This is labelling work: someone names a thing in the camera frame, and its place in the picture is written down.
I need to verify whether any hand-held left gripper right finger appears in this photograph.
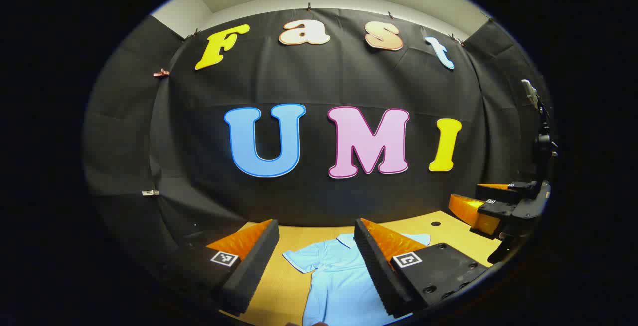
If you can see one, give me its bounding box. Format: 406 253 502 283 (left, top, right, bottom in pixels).
354 218 489 319

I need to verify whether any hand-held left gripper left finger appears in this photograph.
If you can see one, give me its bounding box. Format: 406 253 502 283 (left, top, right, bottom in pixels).
164 219 280 317

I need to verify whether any light blue T-shirt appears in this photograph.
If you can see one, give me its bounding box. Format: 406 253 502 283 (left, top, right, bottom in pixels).
282 233 431 326

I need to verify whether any black backdrop cloth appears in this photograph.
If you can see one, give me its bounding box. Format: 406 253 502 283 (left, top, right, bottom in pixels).
82 8 555 272

